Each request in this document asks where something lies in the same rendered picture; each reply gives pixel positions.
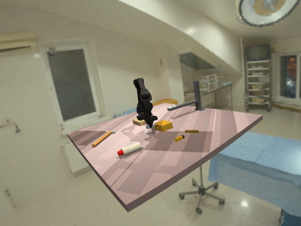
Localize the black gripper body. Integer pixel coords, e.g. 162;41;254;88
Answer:
143;109;158;121

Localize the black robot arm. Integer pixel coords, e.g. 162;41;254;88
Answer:
133;78;153;121

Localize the hammer with orange handle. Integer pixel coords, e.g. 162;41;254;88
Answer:
92;131;116;147

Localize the cream cylinder with red cap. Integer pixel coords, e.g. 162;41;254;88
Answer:
118;142;142;156

